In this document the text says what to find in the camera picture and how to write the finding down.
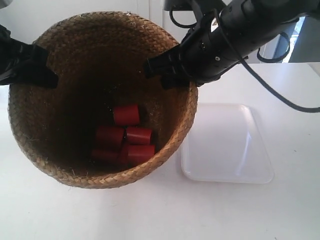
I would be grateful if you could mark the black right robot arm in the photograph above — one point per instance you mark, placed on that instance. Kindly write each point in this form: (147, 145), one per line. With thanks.
(266, 18)

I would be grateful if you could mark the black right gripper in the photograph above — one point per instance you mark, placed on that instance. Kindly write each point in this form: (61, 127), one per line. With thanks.
(215, 45)

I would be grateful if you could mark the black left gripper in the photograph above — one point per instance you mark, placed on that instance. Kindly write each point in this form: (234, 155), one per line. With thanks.
(24, 63)

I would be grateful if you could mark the white plastic tray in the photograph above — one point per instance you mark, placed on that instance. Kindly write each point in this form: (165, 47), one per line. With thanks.
(224, 145)

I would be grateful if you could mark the red cylinder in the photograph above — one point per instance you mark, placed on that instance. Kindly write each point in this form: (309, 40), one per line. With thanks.
(126, 115)
(139, 154)
(109, 137)
(138, 135)
(106, 156)

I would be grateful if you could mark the white cabinet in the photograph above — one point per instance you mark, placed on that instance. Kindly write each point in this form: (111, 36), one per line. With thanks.
(82, 35)

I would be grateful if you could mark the brown woven wicker basket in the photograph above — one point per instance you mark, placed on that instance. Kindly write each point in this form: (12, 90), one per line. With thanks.
(55, 128)

